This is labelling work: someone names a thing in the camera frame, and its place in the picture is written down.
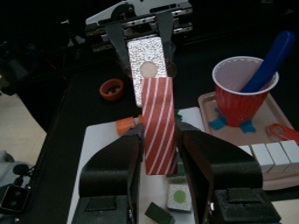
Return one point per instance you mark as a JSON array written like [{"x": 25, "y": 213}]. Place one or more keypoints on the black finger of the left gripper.
[
  {"x": 116, "y": 40},
  {"x": 165, "y": 26}
]

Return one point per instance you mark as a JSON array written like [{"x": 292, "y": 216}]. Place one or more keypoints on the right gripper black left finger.
[{"x": 112, "y": 175}]

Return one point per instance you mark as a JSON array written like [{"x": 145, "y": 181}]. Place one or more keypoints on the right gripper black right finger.
[{"x": 221, "y": 175}]

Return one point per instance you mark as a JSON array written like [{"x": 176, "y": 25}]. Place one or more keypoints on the speckled white toy rice block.
[{"x": 145, "y": 52}]

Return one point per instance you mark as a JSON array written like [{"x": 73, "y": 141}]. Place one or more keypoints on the red white-striped toy salmon slice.
[{"x": 159, "y": 131}]

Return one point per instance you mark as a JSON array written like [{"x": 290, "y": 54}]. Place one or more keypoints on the dark green wooden block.
[{"x": 180, "y": 174}]

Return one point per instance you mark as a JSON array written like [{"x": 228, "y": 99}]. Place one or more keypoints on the white rectangular block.
[
  {"x": 259, "y": 154},
  {"x": 276, "y": 153},
  {"x": 291, "y": 150},
  {"x": 244, "y": 149}
]

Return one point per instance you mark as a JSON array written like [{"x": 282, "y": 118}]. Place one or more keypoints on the white cutting board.
[{"x": 100, "y": 140}]

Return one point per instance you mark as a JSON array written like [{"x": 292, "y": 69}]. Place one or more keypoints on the large orange toy carrot piece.
[{"x": 124, "y": 126}]

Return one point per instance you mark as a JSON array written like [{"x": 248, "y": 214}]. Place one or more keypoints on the small blue toy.
[{"x": 217, "y": 124}]

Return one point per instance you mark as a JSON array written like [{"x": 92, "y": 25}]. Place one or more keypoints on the toy maki with red centre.
[{"x": 159, "y": 213}]

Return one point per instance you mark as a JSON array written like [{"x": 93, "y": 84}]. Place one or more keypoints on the small orange bowl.
[{"x": 104, "y": 93}]

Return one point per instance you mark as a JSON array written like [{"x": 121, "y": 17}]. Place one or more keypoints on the small orange toy carrot piece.
[{"x": 140, "y": 119}]

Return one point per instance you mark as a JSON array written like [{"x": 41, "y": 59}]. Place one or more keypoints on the green toy disc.
[{"x": 179, "y": 116}]

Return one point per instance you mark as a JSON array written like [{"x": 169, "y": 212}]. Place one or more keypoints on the red plastic cup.
[{"x": 237, "y": 108}]

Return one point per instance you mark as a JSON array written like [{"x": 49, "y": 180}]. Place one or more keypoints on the black device with lenses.
[{"x": 13, "y": 198}]

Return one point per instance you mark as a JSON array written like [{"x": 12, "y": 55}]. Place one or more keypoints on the blue plastic spoon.
[{"x": 272, "y": 61}]

